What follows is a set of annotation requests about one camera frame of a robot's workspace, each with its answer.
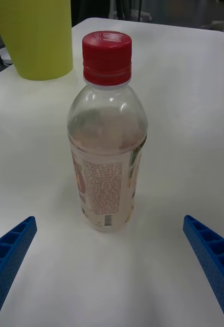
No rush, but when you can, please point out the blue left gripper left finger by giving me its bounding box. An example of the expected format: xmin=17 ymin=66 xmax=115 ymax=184
xmin=0 ymin=216 xmax=38 ymax=327

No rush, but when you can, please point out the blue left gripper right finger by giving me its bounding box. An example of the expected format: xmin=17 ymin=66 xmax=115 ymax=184
xmin=182 ymin=215 xmax=224 ymax=327

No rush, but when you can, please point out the clear bottle with red cap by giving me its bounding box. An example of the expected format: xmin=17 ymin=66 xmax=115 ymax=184
xmin=66 ymin=31 xmax=149 ymax=232

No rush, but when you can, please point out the yellow-green plastic bin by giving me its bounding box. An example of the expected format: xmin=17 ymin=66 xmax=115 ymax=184
xmin=0 ymin=0 xmax=74 ymax=81

